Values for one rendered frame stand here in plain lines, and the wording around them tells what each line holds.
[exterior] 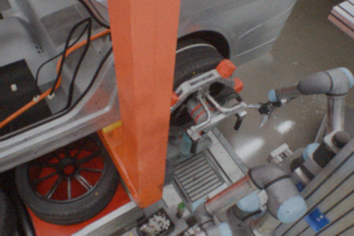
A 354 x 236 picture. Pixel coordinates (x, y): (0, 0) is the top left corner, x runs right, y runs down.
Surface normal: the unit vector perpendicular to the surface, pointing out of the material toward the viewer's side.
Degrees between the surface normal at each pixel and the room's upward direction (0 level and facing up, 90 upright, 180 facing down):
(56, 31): 10
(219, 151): 0
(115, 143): 0
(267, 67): 0
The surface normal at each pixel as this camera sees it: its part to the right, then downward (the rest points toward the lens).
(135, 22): 0.52, 0.72
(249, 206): 0.02, -0.67
